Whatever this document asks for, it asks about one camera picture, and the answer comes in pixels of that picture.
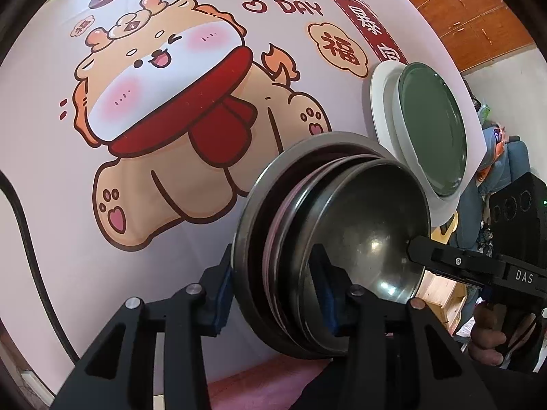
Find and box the yellow stool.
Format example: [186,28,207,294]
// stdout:
[429,214,460,244]

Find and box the thick black cable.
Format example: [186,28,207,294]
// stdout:
[0,168,82,364]

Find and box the light wooden box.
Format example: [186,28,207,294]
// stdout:
[416,271,479,334]

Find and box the wooden cabinet with handles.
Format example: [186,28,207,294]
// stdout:
[372,0,537,73]

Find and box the printed pink tablecloth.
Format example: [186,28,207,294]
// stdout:
[0,0,488,394]

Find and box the black speaker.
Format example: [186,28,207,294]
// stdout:
[487,171,543,257]

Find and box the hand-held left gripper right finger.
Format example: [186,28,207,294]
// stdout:
[311,243,498,410]

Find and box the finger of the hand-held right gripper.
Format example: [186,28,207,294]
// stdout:
[406,236,505,278]
[426,266,489,290]

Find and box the small steel bowl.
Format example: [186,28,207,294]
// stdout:
[291,158,431,346]

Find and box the green plate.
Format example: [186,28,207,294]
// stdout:
[397,62,468,197]

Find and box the person's right hand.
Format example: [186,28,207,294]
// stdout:
[468,305,508,365]

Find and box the pink cloth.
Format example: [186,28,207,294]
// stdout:
[205,359,334,410]

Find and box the large steel bowl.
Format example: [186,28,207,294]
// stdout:
[231,132,432,359]

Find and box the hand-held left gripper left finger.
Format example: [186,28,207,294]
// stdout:
[55,243,235,410]

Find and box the pink steel bowl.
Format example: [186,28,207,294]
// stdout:
[256,151,385,338]

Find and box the blue sofa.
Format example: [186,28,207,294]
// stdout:
[457,124,535,244]

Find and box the white plate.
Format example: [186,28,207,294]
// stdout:
[370,60,471,227]

